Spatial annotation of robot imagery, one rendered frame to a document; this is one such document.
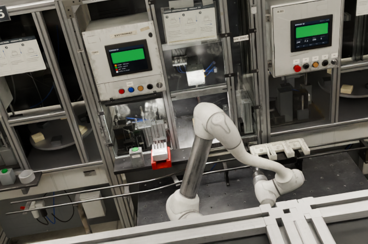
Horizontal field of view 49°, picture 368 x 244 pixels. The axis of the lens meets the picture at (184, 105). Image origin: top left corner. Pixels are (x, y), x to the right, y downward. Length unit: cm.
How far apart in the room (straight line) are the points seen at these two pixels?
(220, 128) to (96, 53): 93
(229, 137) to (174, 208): 58
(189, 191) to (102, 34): 103
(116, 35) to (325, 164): 165
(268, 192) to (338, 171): 70
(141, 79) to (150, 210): 85
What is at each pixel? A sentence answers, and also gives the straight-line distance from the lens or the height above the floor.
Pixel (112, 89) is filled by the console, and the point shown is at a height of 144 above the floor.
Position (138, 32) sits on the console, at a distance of 239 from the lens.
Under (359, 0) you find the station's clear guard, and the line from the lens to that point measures 266.
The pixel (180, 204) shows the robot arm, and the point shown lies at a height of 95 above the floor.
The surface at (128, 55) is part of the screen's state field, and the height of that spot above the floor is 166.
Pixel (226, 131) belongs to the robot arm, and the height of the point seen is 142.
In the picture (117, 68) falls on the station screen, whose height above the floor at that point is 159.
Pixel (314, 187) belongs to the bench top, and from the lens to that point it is 277.
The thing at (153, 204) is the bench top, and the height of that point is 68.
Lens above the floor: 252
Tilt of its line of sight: 29 degrees down
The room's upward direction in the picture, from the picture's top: 9 degrees counter-clockwise
